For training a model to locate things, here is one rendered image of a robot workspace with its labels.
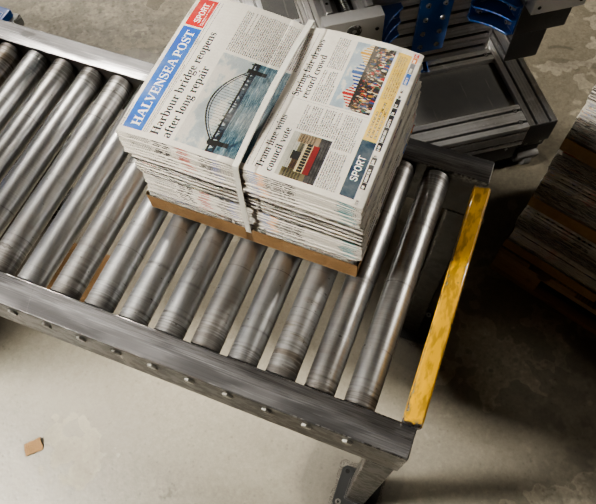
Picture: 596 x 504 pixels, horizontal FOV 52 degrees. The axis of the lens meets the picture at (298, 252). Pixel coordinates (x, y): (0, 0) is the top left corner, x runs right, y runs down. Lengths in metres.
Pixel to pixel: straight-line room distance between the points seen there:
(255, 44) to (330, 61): 0.12
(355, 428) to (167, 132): 0.50
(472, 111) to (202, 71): 1.21
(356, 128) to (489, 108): 1.20
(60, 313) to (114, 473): 0.82
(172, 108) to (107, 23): 1.75
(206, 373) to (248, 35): 0.52
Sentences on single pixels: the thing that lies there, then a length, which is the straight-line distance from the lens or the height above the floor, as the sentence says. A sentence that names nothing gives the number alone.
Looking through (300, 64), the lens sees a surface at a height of 1.03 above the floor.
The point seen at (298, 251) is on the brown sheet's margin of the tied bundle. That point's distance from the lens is 1.00.
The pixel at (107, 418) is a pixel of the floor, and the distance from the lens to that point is 1.85.
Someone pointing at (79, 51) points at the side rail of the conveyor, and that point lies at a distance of 1.38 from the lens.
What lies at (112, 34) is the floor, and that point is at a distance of 2.61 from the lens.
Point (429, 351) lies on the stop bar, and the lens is 0.96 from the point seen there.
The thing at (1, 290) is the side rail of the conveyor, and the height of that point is 0.80.
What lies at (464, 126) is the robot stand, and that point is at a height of 0.23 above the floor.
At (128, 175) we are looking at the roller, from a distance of 1.16.
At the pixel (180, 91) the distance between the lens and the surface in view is 0.94.
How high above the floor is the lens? 1.72
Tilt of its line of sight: 63 degrees down
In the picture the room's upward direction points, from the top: 3 degrees counter-clockwise
